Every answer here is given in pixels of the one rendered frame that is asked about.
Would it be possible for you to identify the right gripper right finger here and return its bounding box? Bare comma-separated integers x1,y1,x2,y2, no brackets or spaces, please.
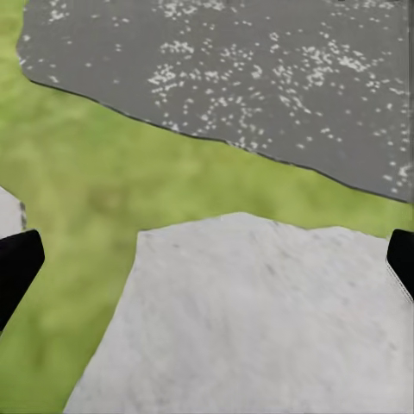
386,229,414,298

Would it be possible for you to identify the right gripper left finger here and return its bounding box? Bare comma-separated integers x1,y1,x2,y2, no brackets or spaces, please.
0,229,45,333

